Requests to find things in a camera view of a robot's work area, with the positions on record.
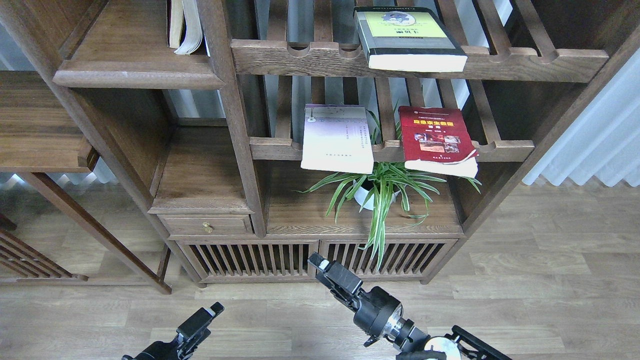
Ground wooden side table left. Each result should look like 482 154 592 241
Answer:
0 70 172 294

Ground dark wooden bookshelf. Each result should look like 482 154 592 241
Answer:
1 0 639 284

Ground upright books on shelf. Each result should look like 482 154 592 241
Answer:
166 0 205 55

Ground white curtain right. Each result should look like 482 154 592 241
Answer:
523 51 640 187

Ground white plant pot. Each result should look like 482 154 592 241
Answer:
353 180 401 211

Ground red book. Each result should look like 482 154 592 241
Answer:
398 105 478 178

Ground brass drawer knob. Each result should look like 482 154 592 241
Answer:
202 222 214 234

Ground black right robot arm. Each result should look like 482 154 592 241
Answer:
308 252 509 360

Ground green spider plant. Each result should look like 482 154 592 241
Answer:
296 102 482 271

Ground pale purple book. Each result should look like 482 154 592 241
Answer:
301 104 374 174

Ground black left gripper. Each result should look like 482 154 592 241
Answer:
122 301 225 360

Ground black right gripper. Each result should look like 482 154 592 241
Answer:
307 252 403 347

